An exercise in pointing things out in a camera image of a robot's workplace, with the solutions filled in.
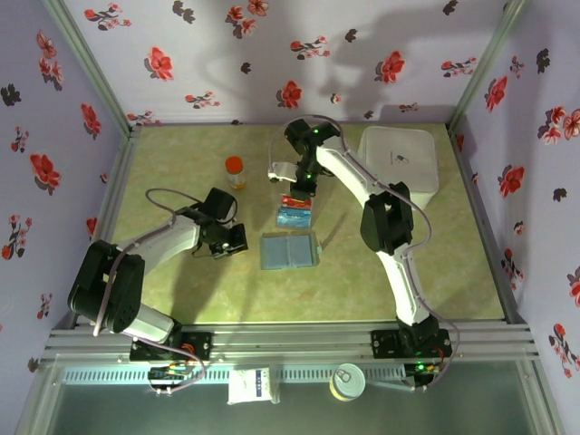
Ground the aluminium frame rail wide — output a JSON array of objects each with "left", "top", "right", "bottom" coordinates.
[{"left": 43, "top": 320, "right": 541, "bottom": 363}]

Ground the tin can with pull tab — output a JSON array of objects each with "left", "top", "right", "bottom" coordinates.
[{"left": 328, "top": 362, "right": 367, "bottom": 402}]

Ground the lavender left arm cable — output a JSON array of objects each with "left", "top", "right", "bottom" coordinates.
[{"left": 92, "top": 188, "right": 208, "bottom": 396}]

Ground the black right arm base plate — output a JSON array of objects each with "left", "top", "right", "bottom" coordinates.
[{"left": 371, "top": 329, "right": 452, "bottom": 360}]

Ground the black electronics board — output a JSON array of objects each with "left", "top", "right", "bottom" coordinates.
[
  {"left": 148, "top": 361, "right": 192, "bottom": 396},
  {"left": 404, "top": 360, "right": 443, "bottom": 392}
]

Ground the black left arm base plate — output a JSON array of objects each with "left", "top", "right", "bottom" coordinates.
[{"left": 130, "top": 330, "right": 213, "bottom": 363}]

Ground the lavender arm cable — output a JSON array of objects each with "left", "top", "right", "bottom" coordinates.
[
  {"left": 267, "top": 115, "right": 461, "bottom": 392},
  {"left": 92, "top": 188, "right": 208, "bottom": 396}
]

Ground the white zip storage case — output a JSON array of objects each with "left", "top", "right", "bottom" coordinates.
[{"left": 357, "top": 125, "right": 440, "bottom": 212}]

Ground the white paper packet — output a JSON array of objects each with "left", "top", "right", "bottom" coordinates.
[{"left": 226, "top": 367, "right": 282, "bottom": 406}]

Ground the aluminium side rail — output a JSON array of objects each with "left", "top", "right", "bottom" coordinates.
[
  {"left": 74, "top": 125, "right": 142, "bottom": 330},
  {"left": 446, "top": 121, "right": 529, "bottom": 325}
]

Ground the lavender right arm cable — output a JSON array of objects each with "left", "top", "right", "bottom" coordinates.
[{"left": 267, "top": 115, "right": 461, "bottom": 392}]

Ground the clear acrylic card stand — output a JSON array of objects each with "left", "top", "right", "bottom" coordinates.
[{"left": 274, "top": 192, "right": 315, "bottom": 230}]

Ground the orange pill bottle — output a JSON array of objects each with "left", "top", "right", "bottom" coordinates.
[{"left": 225, "top": 156, "right": 248, "bottom": 191}]

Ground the white slotted cable duct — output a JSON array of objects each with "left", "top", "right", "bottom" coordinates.
[{"left": 62, "top": 364, "right": 409, "bottom": 385}]

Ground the aluminium frame post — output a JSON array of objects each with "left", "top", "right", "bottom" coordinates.
[
  {"left": 447, "top": 0, "right": 530, "bottom": 131},
  {"left": 41, "top": 0, "right": 142, "bottom": 137}
]

